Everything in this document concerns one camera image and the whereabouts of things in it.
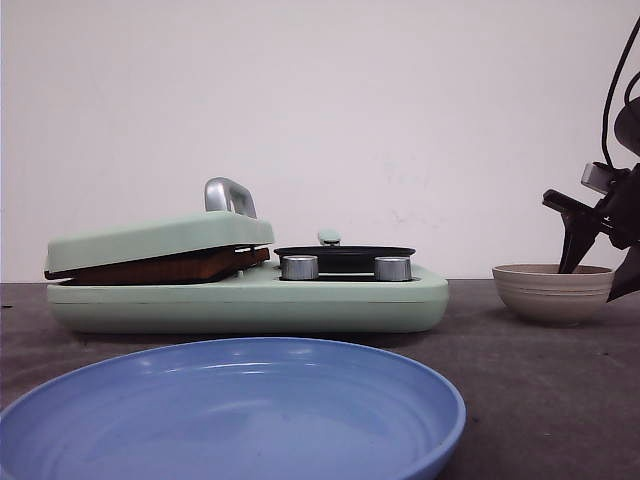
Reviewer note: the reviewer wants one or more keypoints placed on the left silver control knob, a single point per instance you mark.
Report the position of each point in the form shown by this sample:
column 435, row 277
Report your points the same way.
column 299, row 267

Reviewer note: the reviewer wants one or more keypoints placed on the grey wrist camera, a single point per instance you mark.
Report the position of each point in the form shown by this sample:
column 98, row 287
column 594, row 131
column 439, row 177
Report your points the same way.
column 599, row 177

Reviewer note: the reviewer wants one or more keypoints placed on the black frying pan green handle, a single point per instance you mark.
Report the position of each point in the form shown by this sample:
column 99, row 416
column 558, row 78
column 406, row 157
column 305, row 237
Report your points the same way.
column 349, row 259

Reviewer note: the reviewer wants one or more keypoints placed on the mint green sandwich maker lid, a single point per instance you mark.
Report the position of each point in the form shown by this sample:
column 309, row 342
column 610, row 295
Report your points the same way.
column 229, row 220

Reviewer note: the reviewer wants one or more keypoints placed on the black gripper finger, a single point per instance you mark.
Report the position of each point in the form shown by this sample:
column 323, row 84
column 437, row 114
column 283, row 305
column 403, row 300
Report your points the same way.
column 627, row 277
column 580, row 234

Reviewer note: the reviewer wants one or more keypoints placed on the beige ribbed ceramic bowl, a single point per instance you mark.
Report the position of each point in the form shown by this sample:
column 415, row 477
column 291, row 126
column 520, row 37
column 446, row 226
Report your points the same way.
column 539, row 293

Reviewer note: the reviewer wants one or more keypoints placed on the silver control knob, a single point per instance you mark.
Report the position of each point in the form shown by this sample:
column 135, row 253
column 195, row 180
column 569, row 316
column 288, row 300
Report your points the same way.
column 392, row 269
column 299, row 267

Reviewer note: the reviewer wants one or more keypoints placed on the blue plastic plate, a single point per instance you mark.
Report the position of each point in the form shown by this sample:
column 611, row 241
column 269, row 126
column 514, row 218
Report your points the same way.
column 248, row 408

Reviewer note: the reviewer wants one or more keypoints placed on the white bread slice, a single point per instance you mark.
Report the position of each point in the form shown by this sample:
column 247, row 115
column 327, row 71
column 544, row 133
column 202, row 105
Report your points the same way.
column 180, row 268
column 250, row 258

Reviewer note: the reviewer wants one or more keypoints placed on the right silver control knob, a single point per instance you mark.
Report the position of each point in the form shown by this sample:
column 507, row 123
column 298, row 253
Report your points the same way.
column 392, row 269

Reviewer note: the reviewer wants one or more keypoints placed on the mint green breakfast maker base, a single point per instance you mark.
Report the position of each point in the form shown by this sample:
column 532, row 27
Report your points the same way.
column 255, row 301

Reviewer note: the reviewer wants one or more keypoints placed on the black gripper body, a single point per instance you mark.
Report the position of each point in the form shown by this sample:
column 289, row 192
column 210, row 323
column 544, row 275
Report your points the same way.
column 616, row 212

